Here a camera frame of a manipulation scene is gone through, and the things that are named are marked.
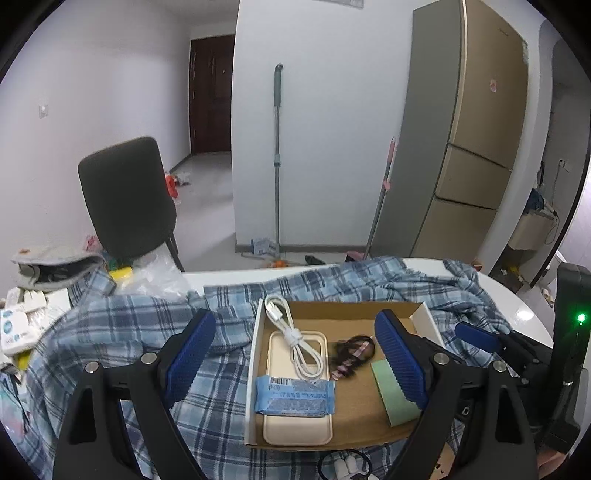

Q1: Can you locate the red plastic bag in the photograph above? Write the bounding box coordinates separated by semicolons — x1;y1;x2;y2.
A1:
165;173;178;199

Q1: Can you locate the cardboard tray box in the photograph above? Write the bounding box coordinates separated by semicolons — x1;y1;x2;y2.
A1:
243;300;444;452

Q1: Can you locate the grey fabric pouch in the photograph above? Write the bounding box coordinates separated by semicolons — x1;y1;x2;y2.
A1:
12;246;105;292

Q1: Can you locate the dark wooden door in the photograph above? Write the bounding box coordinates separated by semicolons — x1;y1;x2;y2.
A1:
189;35;235;155

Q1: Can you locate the green sponge cloth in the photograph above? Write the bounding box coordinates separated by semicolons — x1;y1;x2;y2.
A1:
372;360;421;427

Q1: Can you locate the beige sink cabinet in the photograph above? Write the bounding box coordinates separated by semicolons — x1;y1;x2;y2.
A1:
508;210;559;251

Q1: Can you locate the white medicine box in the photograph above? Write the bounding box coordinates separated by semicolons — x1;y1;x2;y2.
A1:
1;306;65;357

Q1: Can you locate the black pink hair tie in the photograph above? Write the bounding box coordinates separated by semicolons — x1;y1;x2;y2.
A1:
327;335;378;382

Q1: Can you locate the blue tissue packet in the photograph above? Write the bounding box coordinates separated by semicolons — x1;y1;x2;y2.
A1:
254;375;335;418

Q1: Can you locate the wall light switch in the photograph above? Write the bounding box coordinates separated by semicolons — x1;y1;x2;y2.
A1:
38;105;49;119

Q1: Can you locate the blue plaid shirt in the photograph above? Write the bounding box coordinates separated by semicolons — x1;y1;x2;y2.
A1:
16;257;510;479

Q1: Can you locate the white cable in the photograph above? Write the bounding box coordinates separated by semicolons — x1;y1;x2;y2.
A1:
262;294;326;381

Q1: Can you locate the clear plastic bag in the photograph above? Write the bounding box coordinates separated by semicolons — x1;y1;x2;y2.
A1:
115;248;190;301

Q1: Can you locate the grey mop handle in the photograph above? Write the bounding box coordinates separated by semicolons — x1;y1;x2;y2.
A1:
250;63;311;269

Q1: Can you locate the black chair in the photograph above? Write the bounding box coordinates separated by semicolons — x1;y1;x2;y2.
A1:
77;136;184;270

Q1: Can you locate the person right hand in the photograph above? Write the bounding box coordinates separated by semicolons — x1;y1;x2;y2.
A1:
537;449;567;479

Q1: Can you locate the gold refrigerator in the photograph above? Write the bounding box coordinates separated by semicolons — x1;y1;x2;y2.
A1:
370;1;528;263

